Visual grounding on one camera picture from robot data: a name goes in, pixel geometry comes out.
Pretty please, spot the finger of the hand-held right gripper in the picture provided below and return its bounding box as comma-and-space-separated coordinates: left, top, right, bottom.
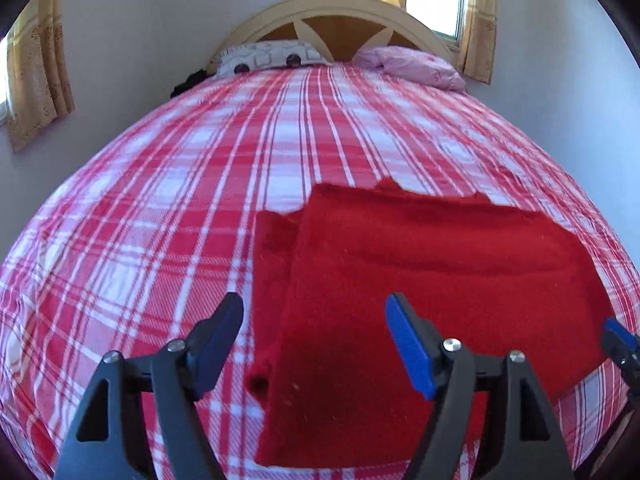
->
600, 317, 640, 406

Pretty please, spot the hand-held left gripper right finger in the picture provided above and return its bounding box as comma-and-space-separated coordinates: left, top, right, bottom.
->
384, 292, 573, 480

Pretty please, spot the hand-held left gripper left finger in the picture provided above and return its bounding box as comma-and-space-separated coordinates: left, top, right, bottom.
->
52, 291, 245, 480

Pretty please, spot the red knitted sweater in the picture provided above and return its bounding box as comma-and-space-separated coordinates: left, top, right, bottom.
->
247, 177, 616, 468

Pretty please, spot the red plaid bed sheet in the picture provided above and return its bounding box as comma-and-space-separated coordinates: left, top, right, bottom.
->
0, 62, 640, 480

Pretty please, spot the dark cloth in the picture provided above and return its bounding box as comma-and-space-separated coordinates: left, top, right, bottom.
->
170, 70, 210, 99

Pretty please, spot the pink pillow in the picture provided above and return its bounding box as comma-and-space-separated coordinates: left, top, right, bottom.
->
352, 46, 468, 93

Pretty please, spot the white patterned pillow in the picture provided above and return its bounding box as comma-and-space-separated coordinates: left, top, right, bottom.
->
216, 40, 331, 78

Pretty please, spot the cream wooden headboard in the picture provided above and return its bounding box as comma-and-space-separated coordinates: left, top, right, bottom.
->
207, 0, 458, 73

